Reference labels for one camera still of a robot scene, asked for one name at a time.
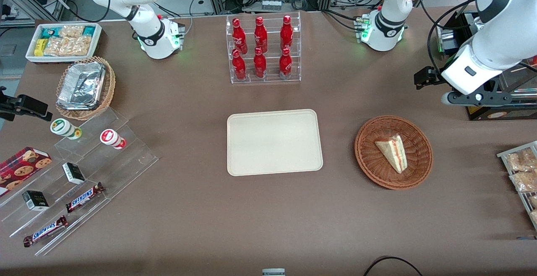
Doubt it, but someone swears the clear acrylic bottle rack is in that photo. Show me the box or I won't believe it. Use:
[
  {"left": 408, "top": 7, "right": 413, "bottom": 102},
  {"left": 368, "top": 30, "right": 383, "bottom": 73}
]
[{"left": 226, "top": 11, "right": 302, "bottom": 84}]

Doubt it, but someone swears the black food warmer case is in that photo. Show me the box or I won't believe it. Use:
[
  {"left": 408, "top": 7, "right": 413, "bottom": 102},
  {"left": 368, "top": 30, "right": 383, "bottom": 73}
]
[{"left": 436, "top": 11, "right": 537, "bottom": 121}]

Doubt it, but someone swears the triangular sandwich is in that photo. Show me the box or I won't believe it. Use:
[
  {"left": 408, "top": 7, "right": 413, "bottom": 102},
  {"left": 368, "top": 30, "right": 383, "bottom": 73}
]
[{"left": 375, "top": 135, "right": 408, "bottom": 174}]

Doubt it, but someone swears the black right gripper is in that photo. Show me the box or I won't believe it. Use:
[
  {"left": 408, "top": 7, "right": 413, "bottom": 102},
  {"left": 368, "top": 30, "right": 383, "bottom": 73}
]
[{"left": 0, "top": 86, "right": 53, "bottom": 122}]

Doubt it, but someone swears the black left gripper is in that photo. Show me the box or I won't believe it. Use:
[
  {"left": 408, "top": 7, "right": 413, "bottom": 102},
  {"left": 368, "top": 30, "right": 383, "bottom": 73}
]
[{"left": 414, "top": 67, "right": 446, "bottom": 90}]

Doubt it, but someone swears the green lid white cup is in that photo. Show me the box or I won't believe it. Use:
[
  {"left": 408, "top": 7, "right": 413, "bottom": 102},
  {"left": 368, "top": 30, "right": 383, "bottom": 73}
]
[{"left": 50, "top": 118, "right": 83, "bottom": 141}]

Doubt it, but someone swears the clear acrylic stepped stand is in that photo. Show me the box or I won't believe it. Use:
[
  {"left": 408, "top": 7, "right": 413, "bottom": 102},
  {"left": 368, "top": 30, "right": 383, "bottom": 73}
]
[{"left": 0, "top": 107, "right": 159, "bottom": 256}]

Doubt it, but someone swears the small dark green box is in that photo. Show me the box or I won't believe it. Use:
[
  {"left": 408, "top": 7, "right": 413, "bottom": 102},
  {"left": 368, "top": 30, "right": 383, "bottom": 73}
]
[
  {"left": 22, "top": 190, "right": 50, "bottom": 211},
  {"left": 62, "top": 162, "right": 86, "bottom": 185}
]

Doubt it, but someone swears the light oval wicker basket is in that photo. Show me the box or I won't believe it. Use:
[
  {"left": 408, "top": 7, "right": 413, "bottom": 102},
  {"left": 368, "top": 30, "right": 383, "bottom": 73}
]
[{"left": 55, "top": 56, "right": 116, "bottom": 121}]

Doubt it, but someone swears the clear rice cracker bag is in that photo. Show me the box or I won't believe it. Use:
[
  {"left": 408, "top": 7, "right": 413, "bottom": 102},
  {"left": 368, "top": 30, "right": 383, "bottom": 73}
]
[{"left": 44, "top": 25, "right": 92, "bottom": 57}]

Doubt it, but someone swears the silver foil container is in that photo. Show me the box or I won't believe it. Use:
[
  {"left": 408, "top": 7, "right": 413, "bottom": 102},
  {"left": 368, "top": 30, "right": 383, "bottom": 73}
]
[{"left": 57, "top": 61, "right": 106, "bottom": 111}]

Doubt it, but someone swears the clear bag of crackers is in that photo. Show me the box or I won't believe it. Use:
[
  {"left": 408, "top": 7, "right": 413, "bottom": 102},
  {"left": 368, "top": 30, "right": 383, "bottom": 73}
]
[
  {"left": 510, "top": 171, "right": 537, "bottom": 193},
  {"left": 506, "top": 148, "right": 537, "bottom": 172}
]

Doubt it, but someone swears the red cookie box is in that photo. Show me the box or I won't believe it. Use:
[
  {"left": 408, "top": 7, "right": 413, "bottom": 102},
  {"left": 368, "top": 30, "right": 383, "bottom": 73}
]
[{"left": 0, "top": 146, "right": 53, "bottom": 197}]

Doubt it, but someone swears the red lid white cup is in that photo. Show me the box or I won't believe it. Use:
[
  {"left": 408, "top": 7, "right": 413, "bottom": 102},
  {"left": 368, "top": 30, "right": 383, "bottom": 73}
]
[{"left": 100, "top": 129, "right": 127, "bottom": 150}]

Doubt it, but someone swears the black floor cable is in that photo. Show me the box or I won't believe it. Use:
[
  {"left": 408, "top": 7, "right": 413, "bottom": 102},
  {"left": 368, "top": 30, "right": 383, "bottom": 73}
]
[{"left": 363, "top": 256, "right": 424, "bottom": 276}]

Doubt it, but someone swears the white rectangular snack bin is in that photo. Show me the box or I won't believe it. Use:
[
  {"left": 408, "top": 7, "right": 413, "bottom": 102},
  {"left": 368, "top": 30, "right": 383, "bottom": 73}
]
[{"left": 25, "top": 23, "right": 103, "bottom": 64}]

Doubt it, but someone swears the tray of packaged crackers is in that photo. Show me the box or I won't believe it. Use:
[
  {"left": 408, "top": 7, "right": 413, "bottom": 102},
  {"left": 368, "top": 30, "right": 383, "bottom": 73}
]
[{"left": 497, "top": 141, "right": 537, "bottom": 231}]

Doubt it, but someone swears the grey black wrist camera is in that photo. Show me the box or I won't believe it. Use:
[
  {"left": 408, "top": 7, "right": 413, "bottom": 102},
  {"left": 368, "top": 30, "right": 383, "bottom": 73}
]
[{"left": 441, "top": 91, "right": 513, "bottom": 107}]

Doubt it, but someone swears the beige plastic tray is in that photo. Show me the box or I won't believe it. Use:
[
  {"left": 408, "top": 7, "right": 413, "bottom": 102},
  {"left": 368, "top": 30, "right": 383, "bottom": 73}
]
[{"left": 227, "top": 109, "right": 324, "bottom": 177}]

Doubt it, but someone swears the brown round wicker basket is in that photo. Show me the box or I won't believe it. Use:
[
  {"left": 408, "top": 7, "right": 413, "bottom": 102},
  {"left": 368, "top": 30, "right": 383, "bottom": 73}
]
[{"left": 355, "top": 115, "right": 433, "bottom": 190}]

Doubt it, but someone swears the red cola bottle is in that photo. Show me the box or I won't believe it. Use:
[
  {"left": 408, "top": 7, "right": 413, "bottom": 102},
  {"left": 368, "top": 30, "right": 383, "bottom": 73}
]
[
  {"left": 254, "top": 16, "right": 268, "bottom": 53},
  {"left": 280, "top": 15, "right": 294, "bottom": 51},
  {"left": 279, "top": 47, "right": 292, "bottom": 79},
  {"left": 232, "top": 18, "right": 248, "bottom": 54},
  {"left": 253, "top": 47, "right": 267, "bottom": 78},
  {"left": 232, "top": 49, "right": 247, "bottom": 81}
]

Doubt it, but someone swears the Snickers chocolate bar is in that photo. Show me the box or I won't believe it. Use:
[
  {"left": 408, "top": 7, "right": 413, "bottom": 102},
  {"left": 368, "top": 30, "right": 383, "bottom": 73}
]
[
  {"left": 65, "top": 182, "right": 105, "bottom": 214},
  {"left": 23, "top": 216, "right": 68, "bottom": 248}
]

